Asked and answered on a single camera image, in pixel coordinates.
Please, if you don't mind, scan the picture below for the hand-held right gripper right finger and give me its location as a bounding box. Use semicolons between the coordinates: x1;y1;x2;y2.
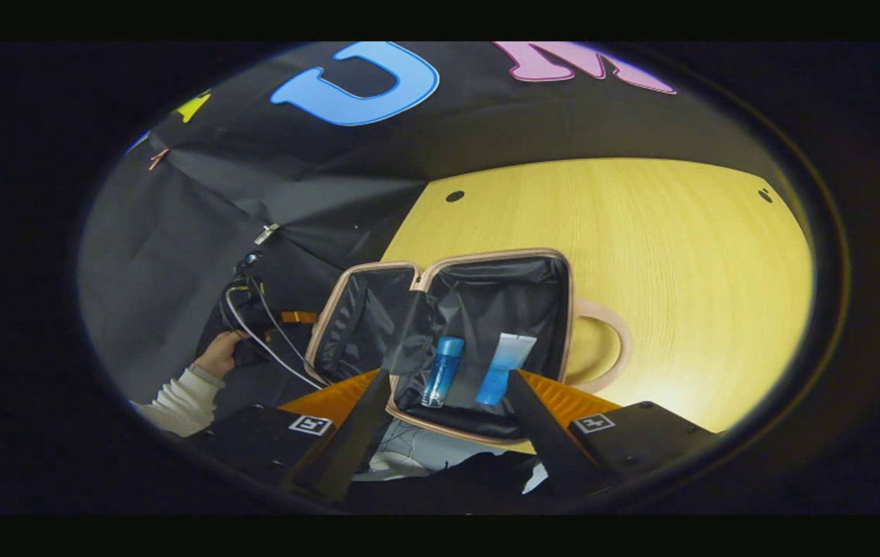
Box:
505;370;721;497

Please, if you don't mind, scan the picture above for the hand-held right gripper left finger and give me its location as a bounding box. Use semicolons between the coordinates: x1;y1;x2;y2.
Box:
190;368;392;501

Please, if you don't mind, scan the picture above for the blue white skin care tube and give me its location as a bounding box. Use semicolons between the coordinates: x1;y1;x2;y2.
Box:
475;333;538;407

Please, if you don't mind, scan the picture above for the blue skin care bottle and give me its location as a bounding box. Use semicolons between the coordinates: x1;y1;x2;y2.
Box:
420;337;465;408

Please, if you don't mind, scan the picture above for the person's white printed shirt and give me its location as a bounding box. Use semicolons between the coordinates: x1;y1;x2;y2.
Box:
353;418;549;494

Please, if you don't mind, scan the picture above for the black backdrop cloth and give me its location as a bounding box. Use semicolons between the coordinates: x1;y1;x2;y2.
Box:
80;43;789;419

